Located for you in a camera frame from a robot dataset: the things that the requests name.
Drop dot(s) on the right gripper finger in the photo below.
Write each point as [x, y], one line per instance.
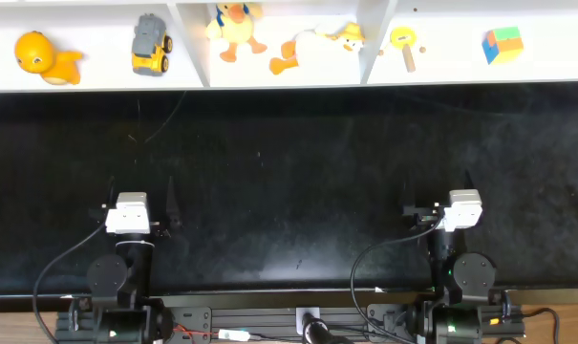
[409, 197]
[469, 181]

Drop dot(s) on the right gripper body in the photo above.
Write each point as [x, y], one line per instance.
[420, 216]

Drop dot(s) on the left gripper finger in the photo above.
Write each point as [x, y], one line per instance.
[172, 205]
[111, 193]

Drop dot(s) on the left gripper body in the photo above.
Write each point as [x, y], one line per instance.
[166, 228]

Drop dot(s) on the many-coloured puzzle cube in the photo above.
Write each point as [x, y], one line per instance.
[503, 45]

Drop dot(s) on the grey and yellow toy truck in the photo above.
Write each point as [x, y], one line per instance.
[147, 45]

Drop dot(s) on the yellow rattle drum toy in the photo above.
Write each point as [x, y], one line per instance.
[403, 38]

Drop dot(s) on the yellow rubber duck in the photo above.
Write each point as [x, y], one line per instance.
[33, 50]

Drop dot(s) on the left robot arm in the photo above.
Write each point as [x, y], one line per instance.
[126, 272]

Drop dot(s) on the white shelf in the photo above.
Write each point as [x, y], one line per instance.
[317, 71]

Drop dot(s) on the white plush duck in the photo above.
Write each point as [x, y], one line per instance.
[288, 55]

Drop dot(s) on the yellow plush duck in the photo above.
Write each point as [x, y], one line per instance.
[236, 28]

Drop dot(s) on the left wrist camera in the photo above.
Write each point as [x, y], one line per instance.
[128, 215]

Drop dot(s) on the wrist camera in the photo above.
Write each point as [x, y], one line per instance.
[463, 211]
[128, 215]

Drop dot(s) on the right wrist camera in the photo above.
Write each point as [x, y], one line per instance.
[463, 211]

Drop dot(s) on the mounting rail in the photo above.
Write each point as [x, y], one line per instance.
[269, 325]

